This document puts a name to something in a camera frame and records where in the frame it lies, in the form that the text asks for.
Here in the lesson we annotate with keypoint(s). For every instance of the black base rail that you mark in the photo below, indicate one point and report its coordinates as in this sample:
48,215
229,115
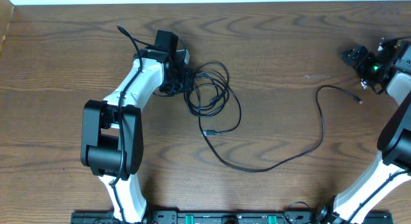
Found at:
173,217

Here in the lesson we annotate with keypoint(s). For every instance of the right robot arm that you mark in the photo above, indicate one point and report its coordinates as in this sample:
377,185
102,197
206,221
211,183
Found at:
391,165

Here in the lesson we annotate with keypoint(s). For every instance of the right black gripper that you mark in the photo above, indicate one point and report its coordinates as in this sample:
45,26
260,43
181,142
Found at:
361,65

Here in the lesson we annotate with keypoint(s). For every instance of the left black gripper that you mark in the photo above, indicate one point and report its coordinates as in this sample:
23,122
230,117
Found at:
189,84

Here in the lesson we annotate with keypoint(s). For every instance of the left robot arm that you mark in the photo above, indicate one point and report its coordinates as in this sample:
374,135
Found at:
112,133

